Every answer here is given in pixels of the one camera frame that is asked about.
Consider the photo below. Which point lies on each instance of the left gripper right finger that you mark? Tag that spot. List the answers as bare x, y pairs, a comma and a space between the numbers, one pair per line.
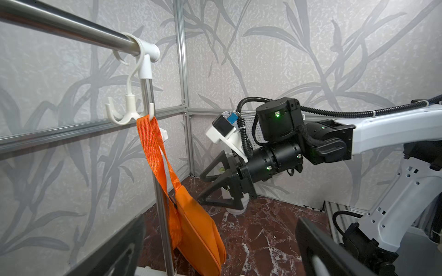
321, 256

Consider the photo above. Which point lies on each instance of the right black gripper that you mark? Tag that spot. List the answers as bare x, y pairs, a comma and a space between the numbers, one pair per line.
228, 188

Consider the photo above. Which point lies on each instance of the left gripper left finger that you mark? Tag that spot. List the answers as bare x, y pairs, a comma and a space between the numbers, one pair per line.
118, 256

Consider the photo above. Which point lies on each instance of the orange sling bag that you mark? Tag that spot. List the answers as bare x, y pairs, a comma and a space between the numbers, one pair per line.
193, 232

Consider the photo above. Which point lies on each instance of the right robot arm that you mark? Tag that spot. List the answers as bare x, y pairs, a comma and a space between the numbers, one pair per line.
268, 137

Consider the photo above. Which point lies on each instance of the white hook rightmost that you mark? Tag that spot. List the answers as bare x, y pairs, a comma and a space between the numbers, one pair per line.
149, 53

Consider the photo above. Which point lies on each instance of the white and chrome garment rack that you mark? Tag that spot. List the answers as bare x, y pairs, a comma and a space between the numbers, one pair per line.
69, 178

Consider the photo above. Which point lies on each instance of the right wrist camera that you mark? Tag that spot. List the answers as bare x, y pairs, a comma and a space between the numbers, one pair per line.
221, 130

